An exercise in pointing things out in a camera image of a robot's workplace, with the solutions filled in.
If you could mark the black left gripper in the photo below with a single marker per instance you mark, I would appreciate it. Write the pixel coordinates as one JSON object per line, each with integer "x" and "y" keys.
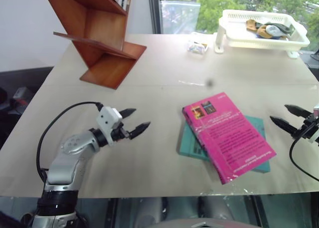
{"x": 119, "y": 132}

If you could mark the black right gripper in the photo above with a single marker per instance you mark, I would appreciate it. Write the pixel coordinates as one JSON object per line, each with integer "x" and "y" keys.
{"x": 307, "y": 128}

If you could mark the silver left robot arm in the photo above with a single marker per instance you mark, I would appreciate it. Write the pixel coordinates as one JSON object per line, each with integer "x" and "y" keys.
{"x": 65, "y": 164}

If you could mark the pink paperback book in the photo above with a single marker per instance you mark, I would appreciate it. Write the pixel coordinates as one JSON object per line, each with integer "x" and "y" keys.
{"x": 231, "y": 138}

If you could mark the teal paperback book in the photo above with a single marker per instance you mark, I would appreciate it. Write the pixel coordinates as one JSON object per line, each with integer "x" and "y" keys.
{"x": 192, "y": 145}

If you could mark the brown wooden zigzag bookshelf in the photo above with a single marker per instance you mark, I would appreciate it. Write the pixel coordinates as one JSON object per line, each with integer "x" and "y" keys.
{"x": 104, "y": 33}

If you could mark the grey white sock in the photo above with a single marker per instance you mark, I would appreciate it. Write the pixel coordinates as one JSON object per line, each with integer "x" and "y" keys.
{"x": 272, "y": 29}

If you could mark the small clear plastic packet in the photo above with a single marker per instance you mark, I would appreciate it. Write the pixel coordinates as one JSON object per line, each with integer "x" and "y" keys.
{"x": 197, "y": 47}

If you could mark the white plastic slotted basket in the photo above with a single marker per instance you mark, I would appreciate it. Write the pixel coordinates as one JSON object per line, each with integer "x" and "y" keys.
{"x": 236, "y": 36}

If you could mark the tan sock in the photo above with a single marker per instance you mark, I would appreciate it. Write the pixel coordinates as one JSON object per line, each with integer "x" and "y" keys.
{"x": 253, "y": 26}

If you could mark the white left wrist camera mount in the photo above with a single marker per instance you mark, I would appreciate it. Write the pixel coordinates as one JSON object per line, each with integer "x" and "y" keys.
{"x": 106, "y": 118}

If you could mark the dark window frame post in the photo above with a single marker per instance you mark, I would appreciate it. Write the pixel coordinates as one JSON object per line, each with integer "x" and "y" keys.
{"x": 155, "y": 8}

